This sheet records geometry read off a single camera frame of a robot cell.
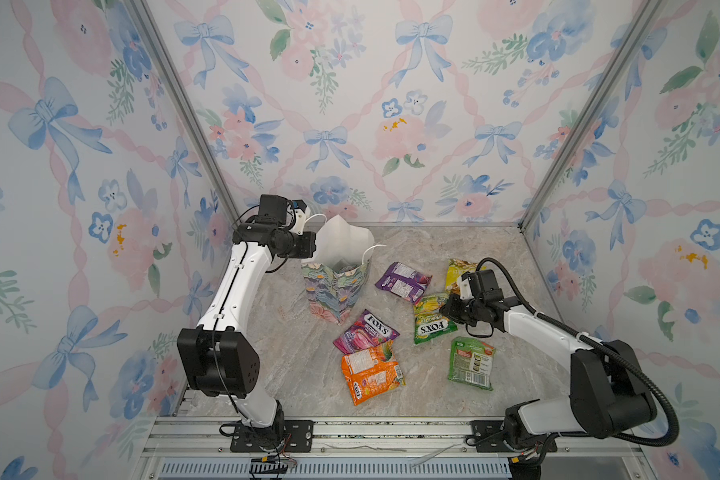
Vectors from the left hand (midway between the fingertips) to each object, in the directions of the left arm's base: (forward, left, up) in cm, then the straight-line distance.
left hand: (315, 243), depth 82 cm
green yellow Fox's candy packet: (-12, -33, -21) cm, 41 cm away
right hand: (-9, -36, -18) cm, 42 cm away
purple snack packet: (+2, -27, -22) cm, 35 cm away
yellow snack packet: (+8, -45, -21) cm, 50 cm away
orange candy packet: (-28, -16, -22) cm, 39 cm away
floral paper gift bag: (-10, -7, +1) cm, 12 cm away
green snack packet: (-24, -44, -24) cm, 56 cm away
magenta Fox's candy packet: (-16, -15, -21) cm, 31 cm away
